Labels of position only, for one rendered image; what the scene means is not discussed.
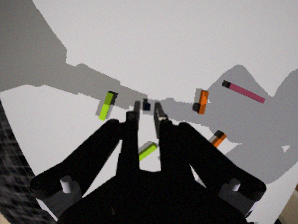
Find orange rod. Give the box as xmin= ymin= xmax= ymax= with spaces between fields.
xmin=211 ymin=132 xmax=227 ymax=148
xmin=197 ymin=90 xmax=209 ymax=114

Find lime green rod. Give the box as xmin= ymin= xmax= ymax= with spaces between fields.
xmin=99 ymin=91 xmax=115 ymax=121
xmin=139 ymin=142 xmax=157 ymax=161

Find pink rod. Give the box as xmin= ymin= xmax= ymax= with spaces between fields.
xmin=226 ymin=82 xmax=265 ymax=103

